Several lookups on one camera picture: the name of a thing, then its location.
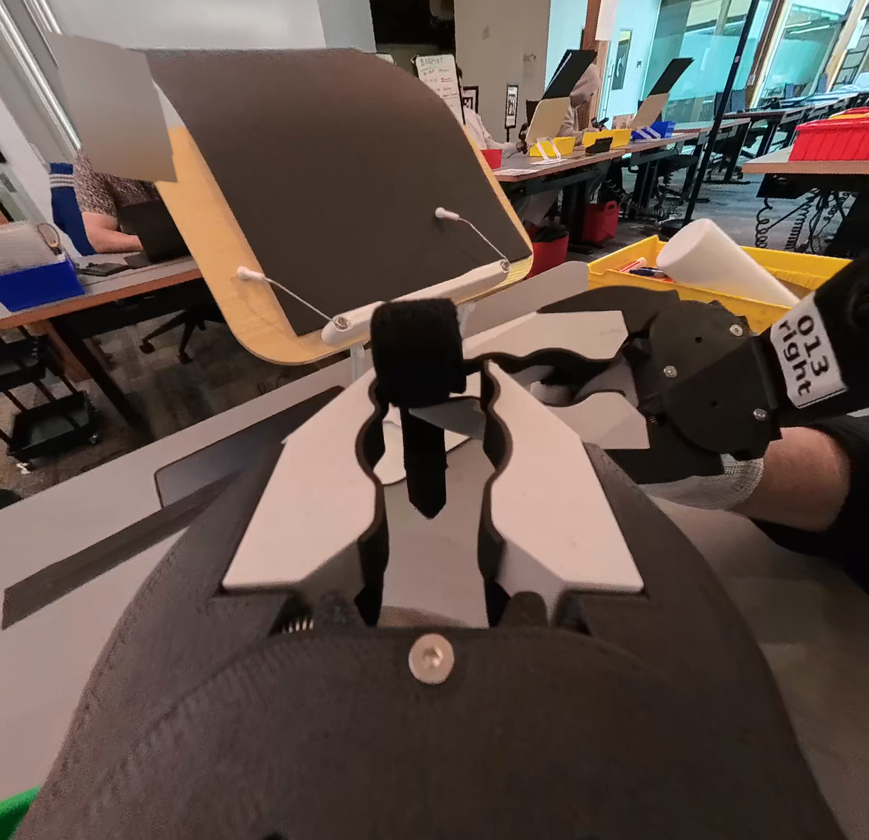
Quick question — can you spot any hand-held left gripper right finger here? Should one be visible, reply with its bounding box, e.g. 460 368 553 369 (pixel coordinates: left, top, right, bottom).
477 363 646 629

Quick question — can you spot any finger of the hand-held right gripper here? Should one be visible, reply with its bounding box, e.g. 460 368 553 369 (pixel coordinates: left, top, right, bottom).
407 388 654 453
463 286 681 381

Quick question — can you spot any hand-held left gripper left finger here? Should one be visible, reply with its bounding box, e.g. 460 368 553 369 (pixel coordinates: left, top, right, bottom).
221 377 391 628

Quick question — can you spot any black fabric strap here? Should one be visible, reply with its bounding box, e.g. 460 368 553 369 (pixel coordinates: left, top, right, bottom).
370 298 468 520

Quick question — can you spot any person's right hand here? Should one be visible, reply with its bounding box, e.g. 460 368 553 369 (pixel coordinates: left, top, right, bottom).
530 368 767 510

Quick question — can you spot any red bag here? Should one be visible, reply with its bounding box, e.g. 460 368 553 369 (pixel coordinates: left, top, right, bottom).
583 200 620 247
526 225 570 279

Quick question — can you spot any white cylinder roll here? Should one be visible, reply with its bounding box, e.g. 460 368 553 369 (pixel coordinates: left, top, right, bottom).
655 219 802 308

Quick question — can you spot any long wooden work table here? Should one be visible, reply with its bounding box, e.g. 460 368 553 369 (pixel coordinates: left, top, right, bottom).
492 117 751 243

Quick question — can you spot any black metal rack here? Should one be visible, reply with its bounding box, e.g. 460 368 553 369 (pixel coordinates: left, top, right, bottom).
0 338 103 462

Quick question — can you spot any red plastic crate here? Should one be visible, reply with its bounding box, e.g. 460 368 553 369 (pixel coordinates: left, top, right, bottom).
791 117 869 162

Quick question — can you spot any black floor lamp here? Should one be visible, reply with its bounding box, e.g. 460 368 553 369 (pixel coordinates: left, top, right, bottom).
659 0 771 238

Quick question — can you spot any whiteboard with writing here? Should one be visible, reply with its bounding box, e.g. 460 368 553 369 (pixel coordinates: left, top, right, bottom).
414 54 457 118

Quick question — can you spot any grey top wooden edge table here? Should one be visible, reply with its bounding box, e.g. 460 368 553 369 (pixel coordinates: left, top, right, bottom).
0 253 208 434

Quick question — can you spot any black and white book stand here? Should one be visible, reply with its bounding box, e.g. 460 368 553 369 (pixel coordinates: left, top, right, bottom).
146 47 534 486

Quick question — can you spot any wooden column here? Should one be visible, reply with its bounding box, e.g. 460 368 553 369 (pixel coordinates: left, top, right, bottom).
580 0 608 74

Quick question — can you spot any black laptop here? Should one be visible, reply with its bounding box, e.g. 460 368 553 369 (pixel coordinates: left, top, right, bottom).
117 198 191 264

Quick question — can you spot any blue plastic bin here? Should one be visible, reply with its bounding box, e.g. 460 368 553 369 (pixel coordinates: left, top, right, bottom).
0 221 87 313

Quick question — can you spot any blue white striped cloth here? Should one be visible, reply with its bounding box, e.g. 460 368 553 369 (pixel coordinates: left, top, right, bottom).
49 162 97 257

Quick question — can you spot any green plastic bin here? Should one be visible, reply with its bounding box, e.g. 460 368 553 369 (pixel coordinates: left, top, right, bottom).
0 786 40 840

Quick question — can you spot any black coiled cable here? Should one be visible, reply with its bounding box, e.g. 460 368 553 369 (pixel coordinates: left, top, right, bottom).
755 195 782 250

